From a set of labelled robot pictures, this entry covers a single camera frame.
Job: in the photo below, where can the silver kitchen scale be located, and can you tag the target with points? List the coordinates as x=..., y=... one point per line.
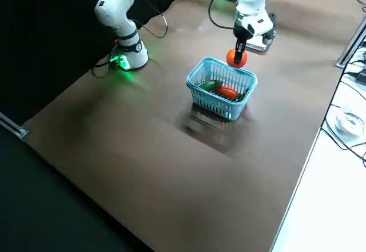
x=257, y=45

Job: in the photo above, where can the black desk device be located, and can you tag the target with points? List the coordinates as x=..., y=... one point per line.
x=361, y=77

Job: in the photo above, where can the white side desk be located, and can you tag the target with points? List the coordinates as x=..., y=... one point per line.
x=328, y=206

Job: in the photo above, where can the green toy cucumber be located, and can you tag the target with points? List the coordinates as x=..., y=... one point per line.
x=206, y=85
x=217, y=84

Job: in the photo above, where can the orange toy carrot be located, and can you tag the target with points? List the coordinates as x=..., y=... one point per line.
x=227, y=92

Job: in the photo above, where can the orange toy tomato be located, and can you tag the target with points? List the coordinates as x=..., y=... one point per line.
x=230, y=57

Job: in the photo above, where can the light blue plastic basket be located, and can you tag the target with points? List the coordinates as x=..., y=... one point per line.
x=217, y=107

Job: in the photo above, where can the aluminium frame profile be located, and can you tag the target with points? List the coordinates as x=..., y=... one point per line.
x=14, y=126

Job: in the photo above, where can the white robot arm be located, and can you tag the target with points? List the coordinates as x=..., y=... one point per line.
x=113, y=9

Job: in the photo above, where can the aluminium frame post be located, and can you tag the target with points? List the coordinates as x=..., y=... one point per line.
x=350, y=43

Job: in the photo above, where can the clear glass bowl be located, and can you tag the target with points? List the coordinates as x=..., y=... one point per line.
x=350, y=122

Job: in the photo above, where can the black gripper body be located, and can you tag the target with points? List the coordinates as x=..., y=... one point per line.
x=243, y=32

